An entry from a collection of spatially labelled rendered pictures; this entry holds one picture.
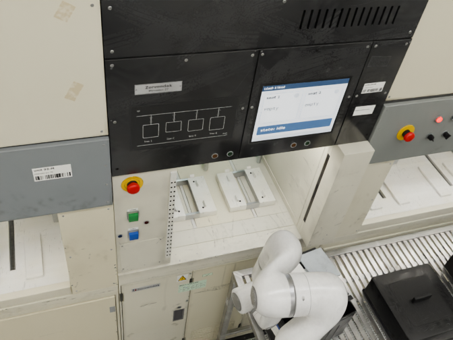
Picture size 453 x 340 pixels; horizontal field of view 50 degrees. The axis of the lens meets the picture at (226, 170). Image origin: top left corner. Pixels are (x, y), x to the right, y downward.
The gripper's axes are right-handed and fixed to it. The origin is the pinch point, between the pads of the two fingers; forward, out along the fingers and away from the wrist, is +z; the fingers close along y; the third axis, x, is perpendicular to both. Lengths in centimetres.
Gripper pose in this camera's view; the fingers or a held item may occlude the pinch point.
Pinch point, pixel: (316, 268)
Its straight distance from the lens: 174.2
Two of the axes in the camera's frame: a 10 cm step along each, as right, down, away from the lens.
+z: 8.8, -2.5, 4.1
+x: 1.3, -7.1, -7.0
